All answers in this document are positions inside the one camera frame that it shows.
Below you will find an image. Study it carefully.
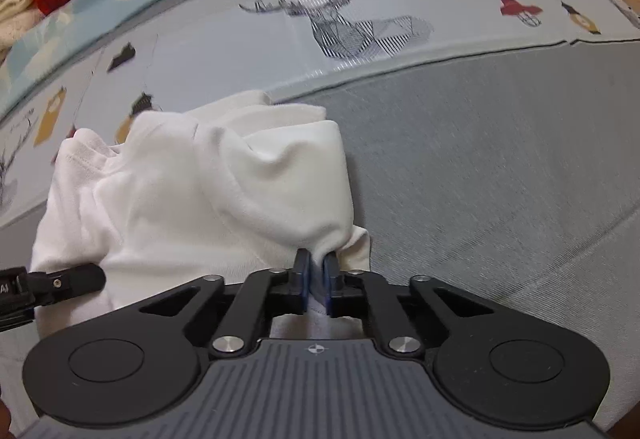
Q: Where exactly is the white long-sleeve shirt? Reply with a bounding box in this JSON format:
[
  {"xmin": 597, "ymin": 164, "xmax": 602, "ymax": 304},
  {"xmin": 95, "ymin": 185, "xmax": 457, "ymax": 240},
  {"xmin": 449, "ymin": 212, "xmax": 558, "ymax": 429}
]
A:
[{"xmin": 30, "ymin": 90, "xmax": 370, "ymax": 336}]

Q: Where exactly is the deer print bed sheet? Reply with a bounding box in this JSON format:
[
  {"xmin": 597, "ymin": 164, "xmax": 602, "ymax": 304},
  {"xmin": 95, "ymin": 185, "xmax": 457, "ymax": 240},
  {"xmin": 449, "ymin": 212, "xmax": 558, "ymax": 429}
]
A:
[{"xmin": 1, "ymin": 0, "xmax": 639, "ymax": 222}]

